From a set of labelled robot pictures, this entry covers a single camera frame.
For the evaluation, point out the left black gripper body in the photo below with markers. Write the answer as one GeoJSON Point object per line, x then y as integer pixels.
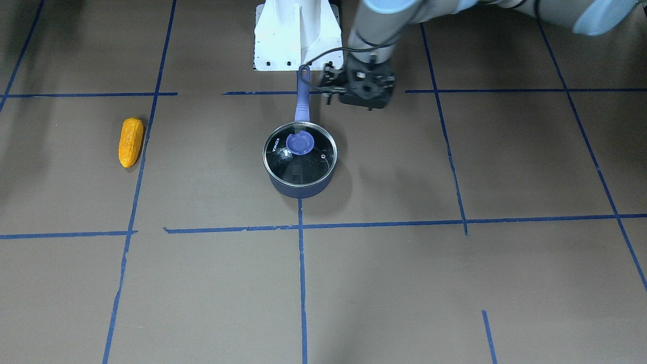
{"type": "Point", "coordinates": [332, 81]}

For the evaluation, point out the yellow corn cob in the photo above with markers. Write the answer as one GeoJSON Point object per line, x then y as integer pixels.
{"type": "Point", "coordinates": [130, 141]}

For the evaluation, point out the dark blue saucepan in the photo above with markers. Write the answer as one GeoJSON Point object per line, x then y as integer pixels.
{"type": "Point", "coordinates": [302, 113]}

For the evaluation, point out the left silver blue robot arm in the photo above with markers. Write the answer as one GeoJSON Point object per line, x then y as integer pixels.
{"type": "Point", "coordinates": [378, 25]}

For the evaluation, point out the glass lid blue knob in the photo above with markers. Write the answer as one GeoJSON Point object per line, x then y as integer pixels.
{"type": "Point", "coordinates": [300, 154]}

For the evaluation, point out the white pedestal column base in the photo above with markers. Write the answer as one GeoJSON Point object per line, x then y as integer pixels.
{"type": "Point", "coordinates": [292, 33]}

